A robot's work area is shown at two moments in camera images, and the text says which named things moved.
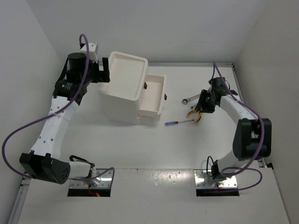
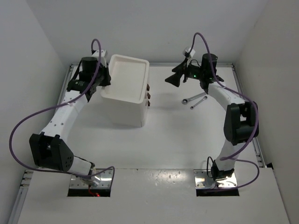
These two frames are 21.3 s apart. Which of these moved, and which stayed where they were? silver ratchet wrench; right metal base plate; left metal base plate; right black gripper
Moved: right black gripper
Stayed: right metal base plate; silver ratchet wrench; left metal base plate
